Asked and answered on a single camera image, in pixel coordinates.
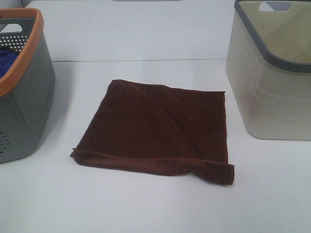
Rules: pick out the brown towel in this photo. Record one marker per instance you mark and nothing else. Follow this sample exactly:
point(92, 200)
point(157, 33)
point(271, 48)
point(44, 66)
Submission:
point(158, 130)

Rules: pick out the beige basket grey rim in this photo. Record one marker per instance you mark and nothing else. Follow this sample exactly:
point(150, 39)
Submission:
point(269, 67)

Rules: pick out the grey perforated basket orange rim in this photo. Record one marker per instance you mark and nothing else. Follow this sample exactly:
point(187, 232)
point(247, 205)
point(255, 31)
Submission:
point(27, 89)

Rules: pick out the blue cloth in basket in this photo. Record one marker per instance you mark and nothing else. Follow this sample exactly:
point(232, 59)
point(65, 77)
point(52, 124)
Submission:
point(7, 58)

